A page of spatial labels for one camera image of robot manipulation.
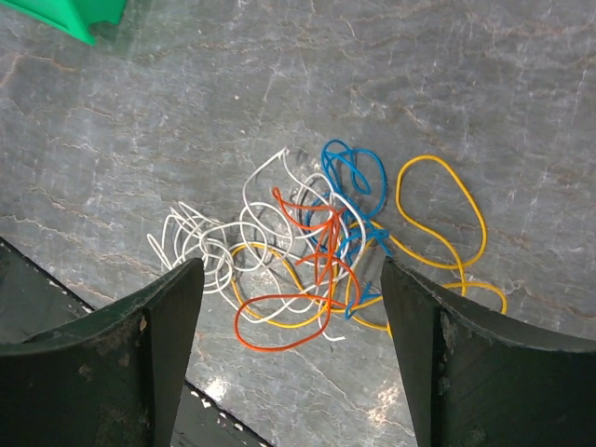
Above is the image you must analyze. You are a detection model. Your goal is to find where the white thin cable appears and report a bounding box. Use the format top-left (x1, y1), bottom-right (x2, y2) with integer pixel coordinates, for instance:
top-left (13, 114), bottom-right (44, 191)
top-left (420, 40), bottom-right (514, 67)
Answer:
top-left (146, 146), bottom-right (369, 342)

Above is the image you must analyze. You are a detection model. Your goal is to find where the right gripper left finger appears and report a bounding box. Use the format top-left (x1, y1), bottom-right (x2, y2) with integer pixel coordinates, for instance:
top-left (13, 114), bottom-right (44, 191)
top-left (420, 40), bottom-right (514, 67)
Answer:
top-left (1, 259), bottom-right (204, 446)

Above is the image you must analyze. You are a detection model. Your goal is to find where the green compartment tray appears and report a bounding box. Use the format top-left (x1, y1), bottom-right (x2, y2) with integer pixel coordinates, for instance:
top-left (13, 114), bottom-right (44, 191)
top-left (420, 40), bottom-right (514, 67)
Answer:
top-left (1, 0), bottom-right (128, 46)

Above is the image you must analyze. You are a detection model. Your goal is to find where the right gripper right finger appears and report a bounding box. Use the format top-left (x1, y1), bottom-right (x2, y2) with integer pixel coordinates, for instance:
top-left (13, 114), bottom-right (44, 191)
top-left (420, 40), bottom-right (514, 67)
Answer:
top-left (381, 258), bottom-right (595, 446)

